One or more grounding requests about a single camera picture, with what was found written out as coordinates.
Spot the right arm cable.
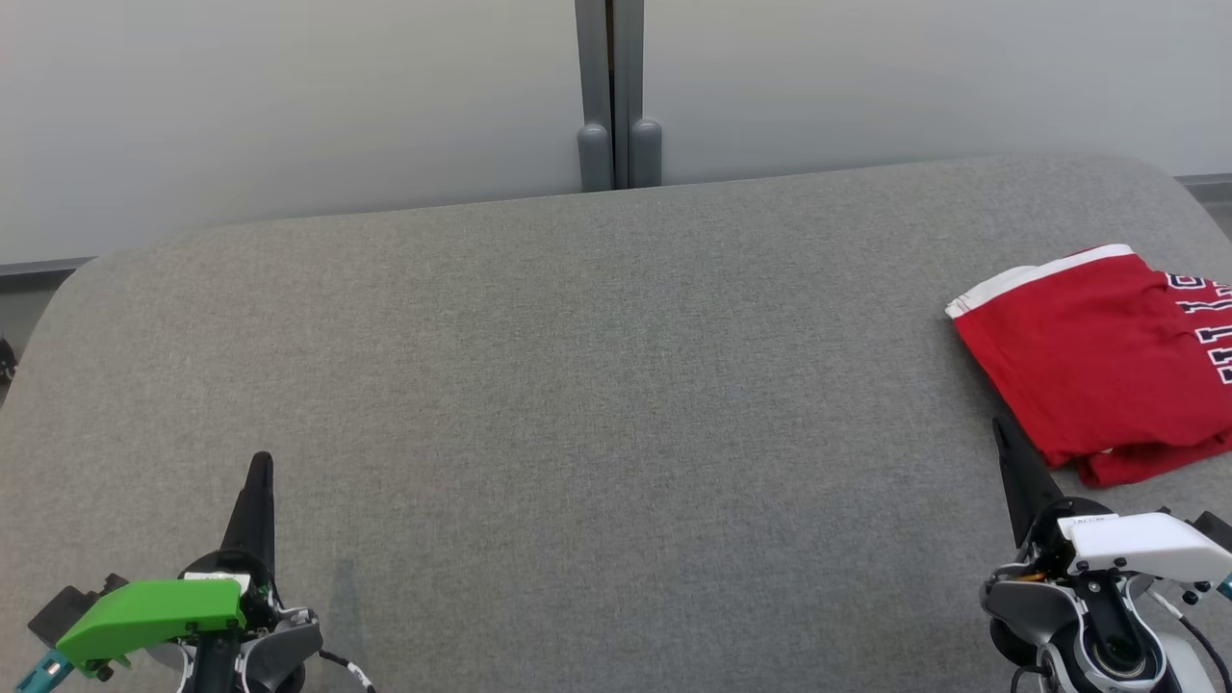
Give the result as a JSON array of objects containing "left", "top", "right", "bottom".
[{"left": 1148, "top": 585, "right": 1232, "bottom": 693}]

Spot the grey partition post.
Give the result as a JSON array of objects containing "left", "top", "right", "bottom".
[{"left": 575, "top": 0, "right": 664, "bottom": 193}]

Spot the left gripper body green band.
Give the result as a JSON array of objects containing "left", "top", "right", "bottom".
[{"left": 55, "top": 549, "right": 280, "bottom": 677}]

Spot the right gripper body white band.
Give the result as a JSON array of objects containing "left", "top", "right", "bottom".
[{"left": 1015, "top": 495, "right": 1232, "bottom": 581}]

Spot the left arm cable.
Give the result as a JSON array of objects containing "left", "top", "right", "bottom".
[{"left": 316, "top": 648, "right": 378, "bottom": 693}]

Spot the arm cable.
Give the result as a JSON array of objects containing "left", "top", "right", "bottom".
[
  {"left": 1148, "top": 585, "right": 1232, "bottom": 693},
  {"left": 316, "top": 648, "right": 378, "bottom": 693}
]

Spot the grey fabric sofa cushion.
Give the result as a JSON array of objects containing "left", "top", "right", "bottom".
[{"left": 0, "top": 154, "right": 1232, "bottom": 693}]

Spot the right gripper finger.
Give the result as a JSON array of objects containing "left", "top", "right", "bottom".
[
  {"left": 990, "top": 415, "right": 1033, "bottom": 552},
  {"left": 1001, "top": 416, "right": 1066, "bottom": 528}
]

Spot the red shorts white trim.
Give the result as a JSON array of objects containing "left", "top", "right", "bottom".
[{"left": 944, "top": 243, "right": 1221, "bottom": 470}]

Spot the teal left camera connector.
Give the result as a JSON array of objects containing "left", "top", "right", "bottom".
[{"left": 13, "top": 649, "right": 76, "bottom": 693}]

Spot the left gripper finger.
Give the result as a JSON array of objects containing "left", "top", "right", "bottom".
[
  {"left": 256, "top": 451, "right": 278, "bottom": 578},
  {"left": 219, "top": 452, "right": 259, "bottom": 557}
]

